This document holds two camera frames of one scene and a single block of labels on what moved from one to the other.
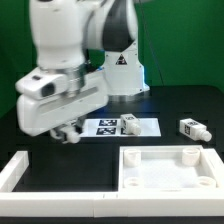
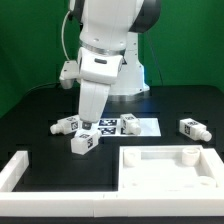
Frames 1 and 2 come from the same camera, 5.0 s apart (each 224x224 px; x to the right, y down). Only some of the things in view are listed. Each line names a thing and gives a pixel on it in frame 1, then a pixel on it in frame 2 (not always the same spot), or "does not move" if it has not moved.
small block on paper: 130,124 does not move
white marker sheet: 112,127 does not move
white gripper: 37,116 -> 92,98
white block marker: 70,133 -> 84,140
